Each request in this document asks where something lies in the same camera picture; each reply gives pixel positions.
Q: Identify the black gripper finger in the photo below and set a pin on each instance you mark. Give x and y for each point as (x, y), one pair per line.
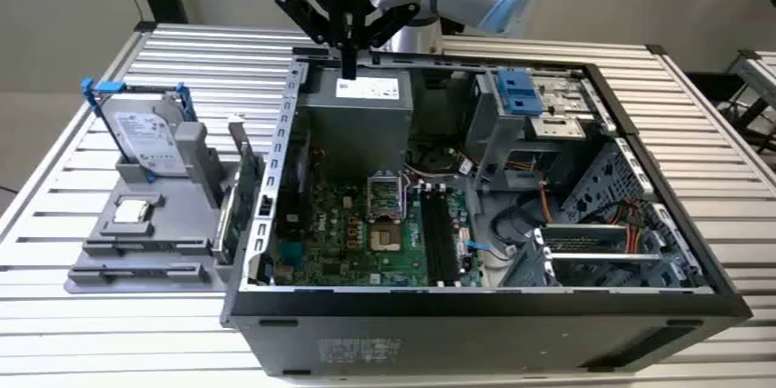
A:
(389, 24)
(303, 15)

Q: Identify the RAM stick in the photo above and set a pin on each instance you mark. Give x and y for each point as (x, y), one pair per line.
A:
(137, 275)
(151, 243)

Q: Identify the grey power supply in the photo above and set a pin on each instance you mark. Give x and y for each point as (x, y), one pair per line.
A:
(358, 133)

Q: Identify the blue plastic drive latch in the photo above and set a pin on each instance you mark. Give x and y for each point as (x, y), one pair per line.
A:
(518, 88)

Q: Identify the black table corner cap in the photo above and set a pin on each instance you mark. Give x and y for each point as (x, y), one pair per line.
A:
(655, 49)
(146, 26)

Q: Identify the hard disk in blue carrier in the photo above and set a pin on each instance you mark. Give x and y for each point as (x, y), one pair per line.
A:
(143, 133)

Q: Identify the green graphics card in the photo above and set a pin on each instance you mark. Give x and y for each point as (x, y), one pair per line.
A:
(246, 188)

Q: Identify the CPU socket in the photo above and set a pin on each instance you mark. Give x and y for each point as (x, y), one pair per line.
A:
(387, 237)

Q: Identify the grey parts rack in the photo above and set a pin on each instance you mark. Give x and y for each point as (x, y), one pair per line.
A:
(177, 206)

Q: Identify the green motherboard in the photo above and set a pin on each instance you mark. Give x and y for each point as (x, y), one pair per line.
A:
(339, 247)

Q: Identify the silver CPU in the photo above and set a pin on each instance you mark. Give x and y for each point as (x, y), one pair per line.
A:
(133, 211)

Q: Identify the metal disk bay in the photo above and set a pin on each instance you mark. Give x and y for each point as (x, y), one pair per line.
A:
(582, 233)

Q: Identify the metal slat side table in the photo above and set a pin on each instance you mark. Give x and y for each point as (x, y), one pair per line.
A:
(753, 63)

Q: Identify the black PC case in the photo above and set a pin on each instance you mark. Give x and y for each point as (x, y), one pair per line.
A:
(425, 338)

